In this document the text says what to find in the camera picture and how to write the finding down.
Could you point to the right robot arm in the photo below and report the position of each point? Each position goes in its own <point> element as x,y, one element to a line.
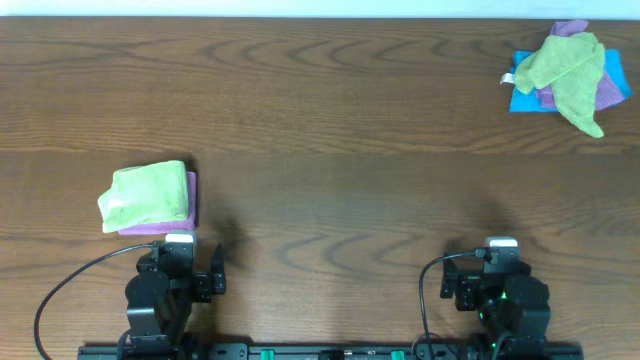
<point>512,305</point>

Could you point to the green microfibre cloth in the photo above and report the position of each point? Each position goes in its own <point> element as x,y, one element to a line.
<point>572,67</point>

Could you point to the folded green cloth on stack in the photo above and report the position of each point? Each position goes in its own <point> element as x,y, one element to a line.
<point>149,194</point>

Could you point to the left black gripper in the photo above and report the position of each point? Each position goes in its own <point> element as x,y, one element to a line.
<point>204,284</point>

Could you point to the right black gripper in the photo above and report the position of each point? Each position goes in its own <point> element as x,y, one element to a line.
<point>468,285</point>

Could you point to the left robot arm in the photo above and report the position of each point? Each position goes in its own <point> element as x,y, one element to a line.
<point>160,300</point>

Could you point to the purple crumpled microfibre cloth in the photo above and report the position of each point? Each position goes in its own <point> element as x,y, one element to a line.
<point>608,92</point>

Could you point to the folded purple cloth under stack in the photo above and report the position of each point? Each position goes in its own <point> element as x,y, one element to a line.
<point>167,227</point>

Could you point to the blue microfibre cloth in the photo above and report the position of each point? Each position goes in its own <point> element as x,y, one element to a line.
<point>522,103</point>

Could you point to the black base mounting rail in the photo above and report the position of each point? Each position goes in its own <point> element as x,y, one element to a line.
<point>240,351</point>

